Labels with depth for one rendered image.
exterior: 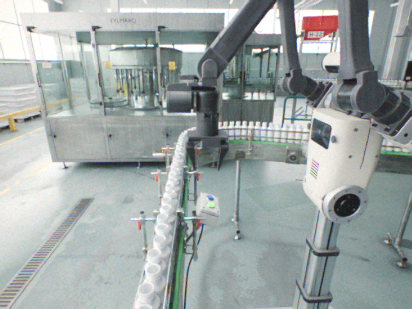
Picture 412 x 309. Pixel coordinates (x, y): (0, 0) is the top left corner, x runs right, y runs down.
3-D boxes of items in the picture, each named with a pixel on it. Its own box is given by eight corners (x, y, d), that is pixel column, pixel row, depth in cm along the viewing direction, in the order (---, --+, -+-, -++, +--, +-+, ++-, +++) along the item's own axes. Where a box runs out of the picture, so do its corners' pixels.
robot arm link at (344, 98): (395, 93, 60) (379, 92, 66) (365, 71, 59) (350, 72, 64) (373, 125, 62) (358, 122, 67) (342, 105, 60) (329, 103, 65)
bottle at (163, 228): (174, 272, 84) (172, 231, 78) (156, 274, 83) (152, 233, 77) (173, 259, 89) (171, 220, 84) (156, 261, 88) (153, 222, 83)
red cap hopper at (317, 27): (290, 127, 700) (302, 16, 606) (289, 122, 765) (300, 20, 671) (325, 130, 676) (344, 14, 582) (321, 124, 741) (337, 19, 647)
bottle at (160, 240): (170, 289, 77) (167, 246, 72) (150, 287, 78) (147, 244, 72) (174, 274, 83) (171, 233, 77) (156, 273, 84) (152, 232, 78)
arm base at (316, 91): (315, 108, 105) (333, 83, 102) (300, 98, 104) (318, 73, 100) (307, 105, 113) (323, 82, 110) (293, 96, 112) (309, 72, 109)
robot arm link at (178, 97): (218, 59, 54) (214, 63, 62) (164, 58, 53) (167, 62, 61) (217, 114, 57) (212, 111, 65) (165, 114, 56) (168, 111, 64)
